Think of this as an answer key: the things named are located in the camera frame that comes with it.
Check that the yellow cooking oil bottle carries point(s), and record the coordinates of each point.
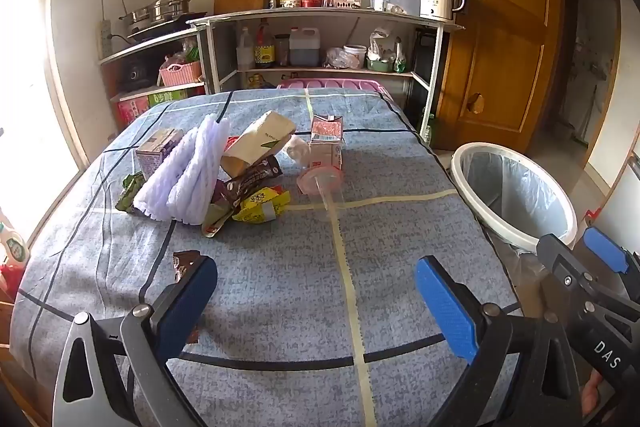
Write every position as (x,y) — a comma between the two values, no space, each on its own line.
(260,82)

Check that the pink woven basket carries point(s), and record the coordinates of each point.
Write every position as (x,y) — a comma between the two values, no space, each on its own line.
(180,74)

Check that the yellow snack wrapper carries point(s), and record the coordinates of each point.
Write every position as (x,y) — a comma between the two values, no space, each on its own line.
(257,207)

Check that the blue checked blanket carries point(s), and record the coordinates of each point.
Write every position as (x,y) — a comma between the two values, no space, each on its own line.
(280,267)

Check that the white power strip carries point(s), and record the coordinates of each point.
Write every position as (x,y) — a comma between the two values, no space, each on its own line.
(105,39)

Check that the soy sauce bottle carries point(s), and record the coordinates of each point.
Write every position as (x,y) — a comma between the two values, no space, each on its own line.
(264,49)

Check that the green bowl with bags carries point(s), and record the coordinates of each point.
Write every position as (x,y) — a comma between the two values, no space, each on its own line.
(380,57)

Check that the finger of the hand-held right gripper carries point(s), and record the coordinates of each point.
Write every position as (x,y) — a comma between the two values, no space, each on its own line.
(562,262)
(606,250)

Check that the green snack wrapper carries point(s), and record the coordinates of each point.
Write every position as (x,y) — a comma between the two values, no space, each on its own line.
(129,194)

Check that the green and white bottle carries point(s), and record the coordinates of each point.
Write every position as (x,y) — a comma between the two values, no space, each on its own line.
(400,59)

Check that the white metal kitchen shelf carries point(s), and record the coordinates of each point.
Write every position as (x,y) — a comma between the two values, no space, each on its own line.
(300,13)

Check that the dark liquid plastic jug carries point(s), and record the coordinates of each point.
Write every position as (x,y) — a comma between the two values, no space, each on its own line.
(304,52)

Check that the red patterned milk carton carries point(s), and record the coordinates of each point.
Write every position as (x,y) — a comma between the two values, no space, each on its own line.
(326,137)

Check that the translucent bin liner bag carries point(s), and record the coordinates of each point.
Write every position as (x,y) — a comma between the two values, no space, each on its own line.
(515,187)

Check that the brown snack wrapper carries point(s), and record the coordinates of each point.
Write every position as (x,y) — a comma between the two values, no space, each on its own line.
(186,263)

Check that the wooden door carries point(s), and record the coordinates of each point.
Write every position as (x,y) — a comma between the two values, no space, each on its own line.
(500,32)

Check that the white plastic tub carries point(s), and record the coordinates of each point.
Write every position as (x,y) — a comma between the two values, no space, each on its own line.
(356,56)

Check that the clear plastic bottle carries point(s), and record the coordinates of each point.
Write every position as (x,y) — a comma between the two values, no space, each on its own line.
(245,52)

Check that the purple milk carton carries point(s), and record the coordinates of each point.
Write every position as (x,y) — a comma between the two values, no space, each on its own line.
(157,152)

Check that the black rice cooker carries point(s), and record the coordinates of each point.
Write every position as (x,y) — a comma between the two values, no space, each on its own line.
(134,74)

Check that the red cardboard box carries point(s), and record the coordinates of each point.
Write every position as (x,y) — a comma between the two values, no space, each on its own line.
(132,112)

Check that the black appliance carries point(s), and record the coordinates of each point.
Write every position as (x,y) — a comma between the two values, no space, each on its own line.
(424,54)

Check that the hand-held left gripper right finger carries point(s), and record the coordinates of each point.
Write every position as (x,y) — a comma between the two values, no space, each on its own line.
(445,307)

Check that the person's right hand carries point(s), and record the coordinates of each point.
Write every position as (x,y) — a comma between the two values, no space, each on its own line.
(594,394)

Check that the green cardboard box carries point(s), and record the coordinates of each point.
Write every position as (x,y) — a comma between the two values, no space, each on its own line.
(167,98)

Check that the dark glass jar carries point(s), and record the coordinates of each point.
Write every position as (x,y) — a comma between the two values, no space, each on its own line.
(282,52)

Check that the dark purple snack packet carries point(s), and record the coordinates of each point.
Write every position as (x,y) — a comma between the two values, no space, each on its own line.
(250,182)

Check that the clear plastic cup with straw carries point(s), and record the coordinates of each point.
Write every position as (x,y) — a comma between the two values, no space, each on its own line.
(320,181)

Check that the crumpled clear plastic bag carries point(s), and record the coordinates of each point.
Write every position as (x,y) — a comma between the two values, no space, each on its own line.
(335,59)

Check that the clear plastic wrap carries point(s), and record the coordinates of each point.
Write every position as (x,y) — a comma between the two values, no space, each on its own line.
(300,149)

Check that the small white cup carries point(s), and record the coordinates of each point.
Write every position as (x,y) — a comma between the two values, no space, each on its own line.
(380,4)

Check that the white quilted cloth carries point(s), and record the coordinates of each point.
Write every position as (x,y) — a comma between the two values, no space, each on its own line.
(185,177)

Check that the steel cooking pot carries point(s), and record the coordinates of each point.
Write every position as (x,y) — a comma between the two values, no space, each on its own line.
(137,16)

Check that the grey low shelf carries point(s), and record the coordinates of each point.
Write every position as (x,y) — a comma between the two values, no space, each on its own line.
(150,46)

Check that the white round trash bin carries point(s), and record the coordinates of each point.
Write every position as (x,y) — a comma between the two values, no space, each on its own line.
(500,149)

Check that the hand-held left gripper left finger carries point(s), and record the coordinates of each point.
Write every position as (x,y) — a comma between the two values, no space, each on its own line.
(185,307)

